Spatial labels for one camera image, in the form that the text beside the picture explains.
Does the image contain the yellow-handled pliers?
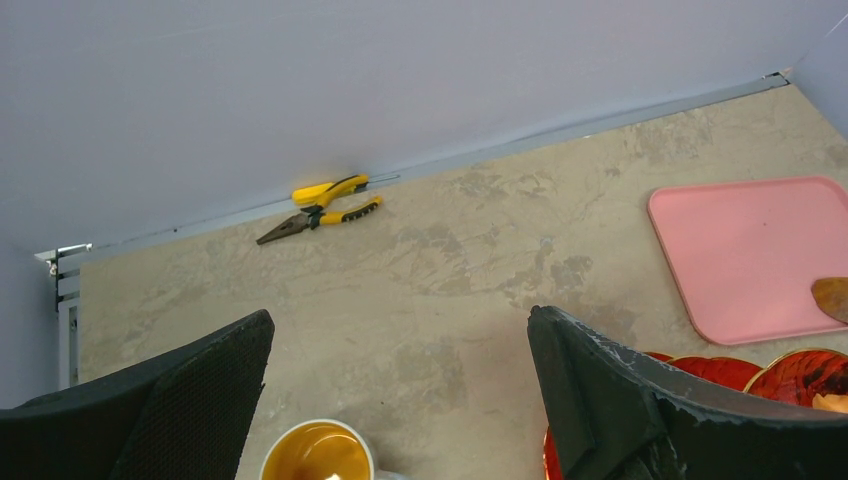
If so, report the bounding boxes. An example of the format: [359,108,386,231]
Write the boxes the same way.
[255,174,383,246]

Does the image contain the red three-tier cake stand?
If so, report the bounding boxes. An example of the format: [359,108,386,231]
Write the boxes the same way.
[542,349,847,479]

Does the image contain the orange duck pastry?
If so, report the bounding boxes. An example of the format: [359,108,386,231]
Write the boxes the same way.
[812,393,848,414]

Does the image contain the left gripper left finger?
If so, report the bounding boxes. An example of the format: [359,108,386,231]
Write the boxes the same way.
[1,310,275,479]

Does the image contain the white mug with tea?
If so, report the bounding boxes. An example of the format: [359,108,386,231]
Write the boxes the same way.
[260,419,405,480]

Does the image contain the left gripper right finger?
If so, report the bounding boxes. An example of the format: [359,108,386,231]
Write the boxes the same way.
[527,306,847,479]

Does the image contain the brown bread roll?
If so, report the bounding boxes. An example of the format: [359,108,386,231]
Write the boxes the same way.
[811,277,848,324]

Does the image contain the pink serving tray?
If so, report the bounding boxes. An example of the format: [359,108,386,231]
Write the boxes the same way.
[648,176,847,346]

